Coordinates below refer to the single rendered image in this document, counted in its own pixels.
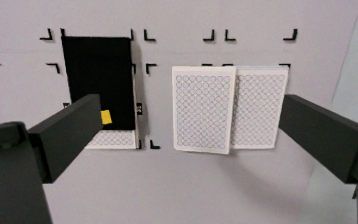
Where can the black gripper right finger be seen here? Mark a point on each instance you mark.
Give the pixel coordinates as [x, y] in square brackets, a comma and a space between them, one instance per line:
[330, 138]

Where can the black plate lid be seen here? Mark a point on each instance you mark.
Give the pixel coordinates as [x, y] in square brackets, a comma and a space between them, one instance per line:
[102, 65]

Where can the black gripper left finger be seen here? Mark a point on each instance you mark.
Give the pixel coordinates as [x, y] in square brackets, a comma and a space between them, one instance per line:
[39, 155]

